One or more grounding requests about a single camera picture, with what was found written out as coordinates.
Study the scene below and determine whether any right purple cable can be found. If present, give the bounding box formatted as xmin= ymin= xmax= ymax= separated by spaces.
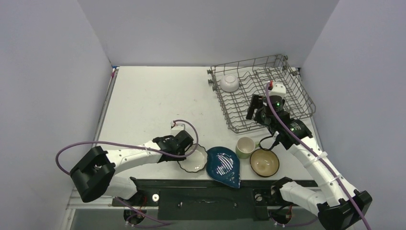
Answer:
xmin=265 ymin=80 xmax=372 ymax=230

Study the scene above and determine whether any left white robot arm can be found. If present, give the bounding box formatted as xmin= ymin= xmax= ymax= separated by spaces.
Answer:
xmin=69 ymin=130 xmax=194 ymax=206

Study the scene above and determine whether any brown black-rimmed bowl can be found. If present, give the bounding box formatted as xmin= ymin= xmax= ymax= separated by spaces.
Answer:
xmin=249 ymin=149 xmax=280 ymax=178

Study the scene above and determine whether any plain white bowl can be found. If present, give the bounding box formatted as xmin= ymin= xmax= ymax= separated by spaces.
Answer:
xmin=220 ymin=75 xmax=239 ymax=92

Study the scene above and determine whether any grey wire dish rack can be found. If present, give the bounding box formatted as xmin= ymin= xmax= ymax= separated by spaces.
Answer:
xmin=207 ymin=54 xmax=316 ymax=134

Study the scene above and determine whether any white scalloped black-rimmed dish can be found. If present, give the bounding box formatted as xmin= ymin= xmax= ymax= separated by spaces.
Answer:
xmin=177 ymin=144 xmax=208 ymax=173

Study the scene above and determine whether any blue leaf-shaped plate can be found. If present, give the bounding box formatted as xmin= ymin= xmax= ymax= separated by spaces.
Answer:
xmin=206 ymin=146 xmax=240 ymax=189

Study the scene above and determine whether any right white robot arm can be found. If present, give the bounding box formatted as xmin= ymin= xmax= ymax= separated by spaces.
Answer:
xmin=246 ymin=94 xmax=372 ymax=230

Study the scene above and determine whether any green mug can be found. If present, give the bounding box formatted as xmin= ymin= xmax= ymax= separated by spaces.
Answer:
xmin=235 ymin=137 xmax=259 ymax=159

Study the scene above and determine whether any black front mounting rail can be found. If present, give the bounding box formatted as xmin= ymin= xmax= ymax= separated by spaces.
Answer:
xmin=101 ymin=178 xmax=318 ymax=221

